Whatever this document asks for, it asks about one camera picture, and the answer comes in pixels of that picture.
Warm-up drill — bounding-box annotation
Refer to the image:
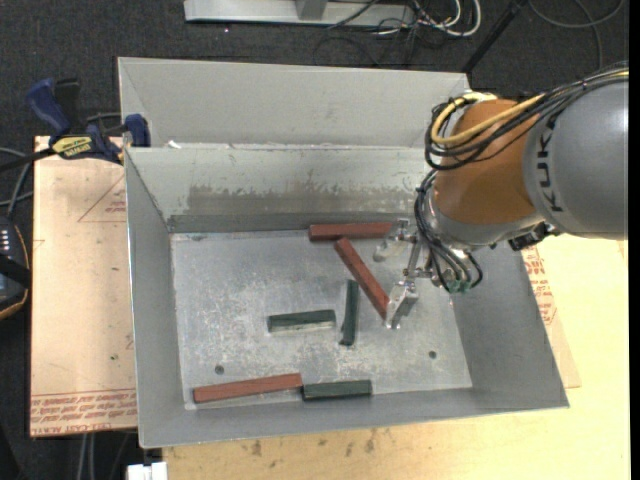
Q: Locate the black cylinder on white bracket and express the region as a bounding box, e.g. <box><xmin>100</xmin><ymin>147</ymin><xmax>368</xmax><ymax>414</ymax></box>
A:
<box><xmin>507</xmin><ymin>221</ymin><xmax>557</xmax><ymax>253</ymax></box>

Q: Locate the brown cardboard board, red print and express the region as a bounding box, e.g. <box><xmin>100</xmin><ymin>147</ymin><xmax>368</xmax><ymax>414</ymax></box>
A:
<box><xmin>29</xmin><ymin>134</ymin><xmax>583</xmax><ymax>440</ymax></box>

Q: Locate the grey metal bin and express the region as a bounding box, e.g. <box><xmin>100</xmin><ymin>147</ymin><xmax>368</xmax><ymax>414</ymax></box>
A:
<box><xmin>117</xmin><ymin>56</ymin><xmax>571</xmax><ymax>450</ymax></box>

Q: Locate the red-brown flat block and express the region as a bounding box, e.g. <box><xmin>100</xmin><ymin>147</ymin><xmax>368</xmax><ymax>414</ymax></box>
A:
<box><xmin>333</xmin><ymin>237</ymin><xmax>392</xmax><ymax>320</ymax></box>
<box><xmin>192</xmin><ymin>372</ymin><xmax>305</xmax><ymax>405</ymax></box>
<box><xmin>307</xmin><ymin>221</ymin><xmax>396</xmax><ymax>243</ymax></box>

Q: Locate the dark green flat block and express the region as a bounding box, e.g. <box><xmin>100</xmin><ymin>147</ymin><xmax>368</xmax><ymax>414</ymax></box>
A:
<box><xmin>338</xmin><ymin>278</ymin><xmax>362</xmax><ymax>347</ymax></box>
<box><xmin>300</xmin><ymin>379</ymin><xmax>374</xmax><ymax>402</ymax></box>
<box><xmin>266</xmin><ymin>309</ymin><xmax>337</xmax><ymax>336</ymax></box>

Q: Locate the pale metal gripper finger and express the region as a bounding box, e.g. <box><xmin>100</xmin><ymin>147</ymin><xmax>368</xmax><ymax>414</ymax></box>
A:
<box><xmin>372</xmin><ymin>219</ymin><xmax>413</xmax><ymax>264</ymax></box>
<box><xmin>383</xmin><ymin>279</ymin><xmax>421</xmax><ymax>331</ymax></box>

